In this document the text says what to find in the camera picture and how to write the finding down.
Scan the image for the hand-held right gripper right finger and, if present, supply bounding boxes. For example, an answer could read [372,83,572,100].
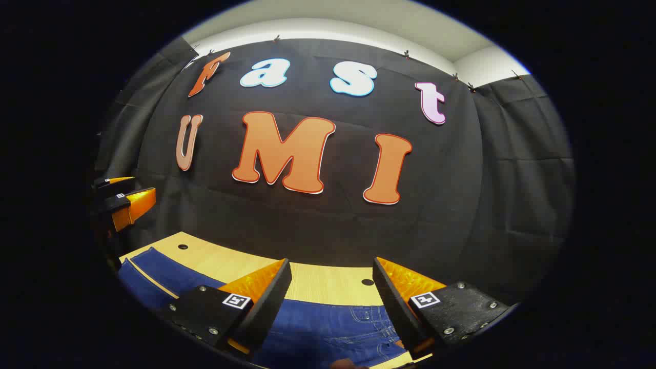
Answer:
[373,257,513,359]

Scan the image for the blue denim jeans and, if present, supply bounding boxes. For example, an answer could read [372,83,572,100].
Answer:
[118,247,411,369]

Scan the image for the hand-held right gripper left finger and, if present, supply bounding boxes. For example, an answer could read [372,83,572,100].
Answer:
[164,258,293,357]

